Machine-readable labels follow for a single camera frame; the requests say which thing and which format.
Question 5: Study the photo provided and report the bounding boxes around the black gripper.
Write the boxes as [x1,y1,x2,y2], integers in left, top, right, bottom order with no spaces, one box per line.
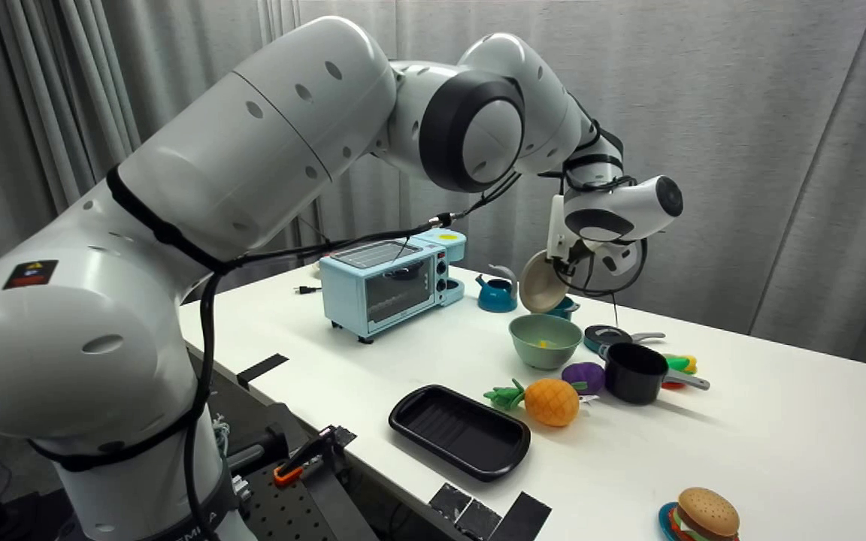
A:
[556,232,613,298]

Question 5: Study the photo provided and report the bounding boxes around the mint green bowl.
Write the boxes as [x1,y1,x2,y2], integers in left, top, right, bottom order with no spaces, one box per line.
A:
[508,313,587,377]

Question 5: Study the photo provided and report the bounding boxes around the small blue plate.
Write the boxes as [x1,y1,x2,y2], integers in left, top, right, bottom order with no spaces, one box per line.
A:
[655,498,684,541]

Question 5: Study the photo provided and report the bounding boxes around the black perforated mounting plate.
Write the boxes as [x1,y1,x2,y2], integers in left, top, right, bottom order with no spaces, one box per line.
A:
[235,453,397,541]

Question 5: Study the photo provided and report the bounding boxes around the teal toy pot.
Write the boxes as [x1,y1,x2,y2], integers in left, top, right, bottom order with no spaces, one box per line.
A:
[545,293,582,320]

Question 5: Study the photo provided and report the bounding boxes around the dark grey toy pan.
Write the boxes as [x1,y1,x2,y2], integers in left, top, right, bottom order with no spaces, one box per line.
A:
[581,320,671,358]

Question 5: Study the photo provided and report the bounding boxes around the purple toy vegetable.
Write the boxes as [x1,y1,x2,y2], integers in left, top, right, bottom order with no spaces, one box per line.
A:
[560,361,610,396]

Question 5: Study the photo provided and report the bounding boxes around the black toy saucepan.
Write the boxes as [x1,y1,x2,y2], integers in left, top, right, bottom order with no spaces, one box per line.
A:
[602,340,713,410]

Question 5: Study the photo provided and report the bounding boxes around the orange toy pineapple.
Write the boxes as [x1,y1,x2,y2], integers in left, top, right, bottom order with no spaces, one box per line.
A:
[482,377,582,432]

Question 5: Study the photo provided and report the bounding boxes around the green yellow toy vegetable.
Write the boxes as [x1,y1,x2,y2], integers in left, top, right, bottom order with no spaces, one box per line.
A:
[663,347,704,383]

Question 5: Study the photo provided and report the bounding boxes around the light blue toy oven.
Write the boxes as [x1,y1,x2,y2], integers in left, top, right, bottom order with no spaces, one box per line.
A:
[314,224,469,345]

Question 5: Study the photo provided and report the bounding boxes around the black rectangular tray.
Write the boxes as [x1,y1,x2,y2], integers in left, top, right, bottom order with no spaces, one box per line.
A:
[386,383,536,483]

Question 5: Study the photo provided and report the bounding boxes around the long black tape strip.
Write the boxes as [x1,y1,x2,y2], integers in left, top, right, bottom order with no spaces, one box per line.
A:
[488,487,556,541]

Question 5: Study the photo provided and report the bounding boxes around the square black tape piece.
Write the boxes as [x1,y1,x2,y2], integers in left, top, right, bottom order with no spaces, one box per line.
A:
[455,497,504,541]
[428,482,478,527]

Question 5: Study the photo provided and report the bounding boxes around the toy hamburger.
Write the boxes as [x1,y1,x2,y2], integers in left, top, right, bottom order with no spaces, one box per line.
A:
[668,483,743,541]

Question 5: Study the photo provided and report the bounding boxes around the teal kettle grey handle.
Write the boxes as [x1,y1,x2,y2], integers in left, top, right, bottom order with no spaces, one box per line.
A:
[474,262,522,316]

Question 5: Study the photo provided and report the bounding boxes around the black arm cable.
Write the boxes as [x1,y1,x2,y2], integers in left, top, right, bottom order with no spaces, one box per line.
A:
[176,167,522,541]

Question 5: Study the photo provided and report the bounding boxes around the orange handled black clamp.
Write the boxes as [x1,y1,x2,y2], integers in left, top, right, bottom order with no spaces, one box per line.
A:
[267,424,361,490]

